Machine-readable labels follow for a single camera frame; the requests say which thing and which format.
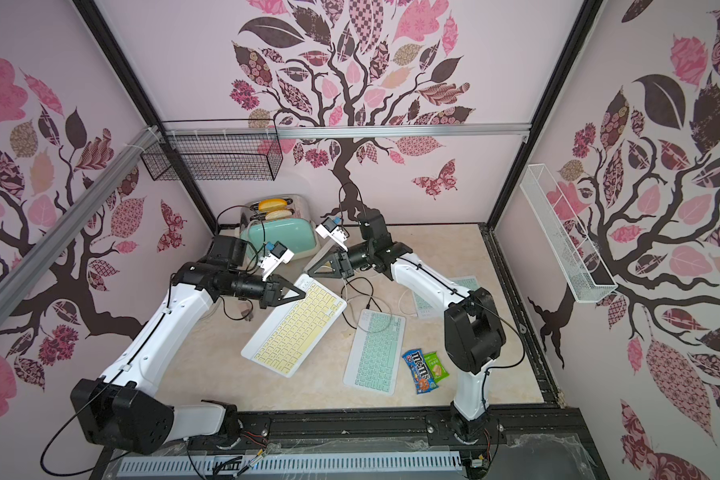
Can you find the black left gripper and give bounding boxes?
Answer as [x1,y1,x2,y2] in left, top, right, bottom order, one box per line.
[220,270,303,310]

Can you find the yellow wireless keyboard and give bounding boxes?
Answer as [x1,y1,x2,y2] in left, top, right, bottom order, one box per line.
[241,273,347,378]

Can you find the white power strip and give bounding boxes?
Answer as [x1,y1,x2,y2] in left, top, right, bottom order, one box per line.
[304,244,337,278]

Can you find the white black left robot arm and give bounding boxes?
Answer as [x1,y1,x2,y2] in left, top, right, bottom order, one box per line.
[70,235,306,455]

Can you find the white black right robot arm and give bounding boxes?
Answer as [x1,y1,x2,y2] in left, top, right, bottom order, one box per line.
[307,209,506,444]

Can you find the mint green toaster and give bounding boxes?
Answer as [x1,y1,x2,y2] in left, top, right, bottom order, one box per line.
[240,194,321,260]

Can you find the blue candy bag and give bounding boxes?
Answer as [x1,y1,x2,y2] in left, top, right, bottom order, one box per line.
[402,349,438,394]

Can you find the green snack packet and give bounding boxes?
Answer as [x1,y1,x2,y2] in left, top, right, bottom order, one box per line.
[424,352,449,384]

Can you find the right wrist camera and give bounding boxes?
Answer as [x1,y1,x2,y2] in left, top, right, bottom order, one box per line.
[315,217,349,251]

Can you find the green wireless keyboard right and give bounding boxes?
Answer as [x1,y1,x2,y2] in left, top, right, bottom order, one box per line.
[407,276,480,320]

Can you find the green wireless keyboard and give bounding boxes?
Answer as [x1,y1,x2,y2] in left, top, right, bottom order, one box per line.
[343,309,405,396]
[407,276,480,320]

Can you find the green wireless keyboard centre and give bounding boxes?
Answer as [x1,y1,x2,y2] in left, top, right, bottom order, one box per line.
[343,309,405,396]

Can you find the black wire basket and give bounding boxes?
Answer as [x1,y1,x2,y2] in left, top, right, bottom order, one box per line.
[140,125,284,181]

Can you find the aluminium rail back wall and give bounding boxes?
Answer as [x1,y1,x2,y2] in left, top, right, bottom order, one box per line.
[166,123,531,139]

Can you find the aluminium rail wall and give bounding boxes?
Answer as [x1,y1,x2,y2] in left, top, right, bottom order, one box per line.
[166,123,531,139]
[0,126,158,325]

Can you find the white slotted cable duct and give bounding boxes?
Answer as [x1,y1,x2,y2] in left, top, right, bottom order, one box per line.
[114,451,463,479]

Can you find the white wire shelf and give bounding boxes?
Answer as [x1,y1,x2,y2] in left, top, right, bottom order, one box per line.
[520,164,617,303]

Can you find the aluminium rail left wall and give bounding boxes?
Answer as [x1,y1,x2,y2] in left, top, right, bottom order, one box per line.
[0,126,158,325]

